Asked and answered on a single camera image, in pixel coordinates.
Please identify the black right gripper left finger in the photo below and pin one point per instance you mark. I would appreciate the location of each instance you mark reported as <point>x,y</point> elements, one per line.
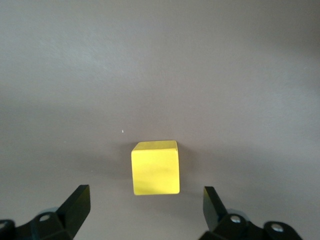
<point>72,212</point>

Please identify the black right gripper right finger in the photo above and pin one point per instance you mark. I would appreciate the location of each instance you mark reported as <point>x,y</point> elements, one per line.
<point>215,212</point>

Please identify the yellow wooden cube block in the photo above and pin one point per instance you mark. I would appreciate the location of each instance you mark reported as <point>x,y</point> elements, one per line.
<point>155,172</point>

